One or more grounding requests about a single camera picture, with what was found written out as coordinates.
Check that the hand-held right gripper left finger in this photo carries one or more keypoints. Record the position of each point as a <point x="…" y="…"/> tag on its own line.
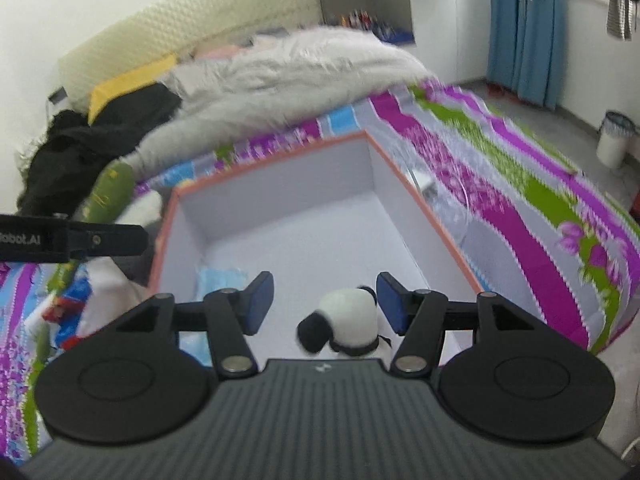
<point x="260" y="302"/>

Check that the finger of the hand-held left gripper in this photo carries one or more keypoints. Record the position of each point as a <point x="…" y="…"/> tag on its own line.
<point x="115" y="241"/>

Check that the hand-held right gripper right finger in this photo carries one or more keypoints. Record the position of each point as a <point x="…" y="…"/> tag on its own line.
<point x="391" y="305"/>

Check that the panda plush toy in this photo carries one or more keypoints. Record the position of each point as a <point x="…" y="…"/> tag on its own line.
<point x="350" y="316"/>

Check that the orange cardboard box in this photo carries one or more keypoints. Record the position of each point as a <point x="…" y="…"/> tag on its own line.
<point x="300" y="210"/>

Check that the blue face mask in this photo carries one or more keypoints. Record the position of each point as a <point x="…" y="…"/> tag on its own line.
<point x="220" y="280"/>

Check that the green plush hammer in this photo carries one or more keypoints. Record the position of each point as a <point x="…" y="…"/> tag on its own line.
<point x="112" y="185"/>

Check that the white tube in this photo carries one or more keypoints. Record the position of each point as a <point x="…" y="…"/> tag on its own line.
<point x="110" y="300"/>

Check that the red and blue snack packet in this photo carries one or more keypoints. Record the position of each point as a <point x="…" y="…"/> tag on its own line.
<point x="70" y="305"/>

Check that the black clothing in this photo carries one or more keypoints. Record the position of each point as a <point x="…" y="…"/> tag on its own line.
<point x="100" y="130"/>

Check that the white charger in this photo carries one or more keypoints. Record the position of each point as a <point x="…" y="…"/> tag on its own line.
<point x="425" y="184"/>

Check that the striped floral bedsheet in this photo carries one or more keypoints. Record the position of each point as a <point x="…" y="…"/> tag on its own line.
<point x="500" y="200"/>

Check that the yellow pillow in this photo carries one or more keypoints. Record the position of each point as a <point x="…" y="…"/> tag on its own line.
<point x="130" y="82"/>

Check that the pink cloth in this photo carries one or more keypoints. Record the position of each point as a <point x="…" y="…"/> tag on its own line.
<point x="220" y="52"/>

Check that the white furry blanket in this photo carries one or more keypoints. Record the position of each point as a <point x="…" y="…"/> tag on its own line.
<point x="300" y="75"/>

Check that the cream padded headboard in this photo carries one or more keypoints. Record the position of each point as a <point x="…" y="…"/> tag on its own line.
<point x="200" y="10"/>

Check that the white trash bin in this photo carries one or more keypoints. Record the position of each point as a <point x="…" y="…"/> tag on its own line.
<point x="612" y="145"/>

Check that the row of colourful small items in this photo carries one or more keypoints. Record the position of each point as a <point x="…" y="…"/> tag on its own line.
<point x="370" y="22"/>

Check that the blue curtain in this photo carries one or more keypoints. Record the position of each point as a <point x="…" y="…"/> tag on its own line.
<point x="525" y="35"/>

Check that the striped hanging garment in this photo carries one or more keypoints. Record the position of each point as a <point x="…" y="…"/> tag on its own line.
<point x="620" y="10"/>

